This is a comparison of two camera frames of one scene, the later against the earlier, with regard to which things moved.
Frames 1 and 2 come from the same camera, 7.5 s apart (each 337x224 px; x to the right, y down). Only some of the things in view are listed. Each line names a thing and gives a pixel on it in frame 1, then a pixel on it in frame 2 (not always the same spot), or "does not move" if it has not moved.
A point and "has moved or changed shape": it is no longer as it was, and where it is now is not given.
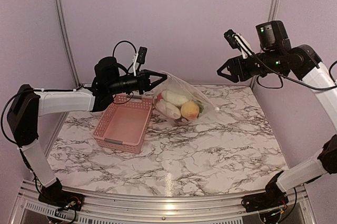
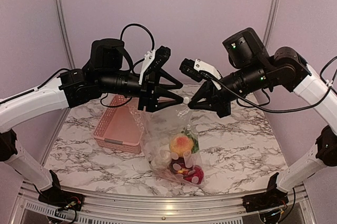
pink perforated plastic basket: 123,125 does not move
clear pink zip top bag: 176,101 has moved or changed shape
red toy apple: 159,96 has moved or changed shape
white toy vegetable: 168,109 to 160,156
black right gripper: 233,65 to 216,102
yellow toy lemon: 190,110 to 180,144
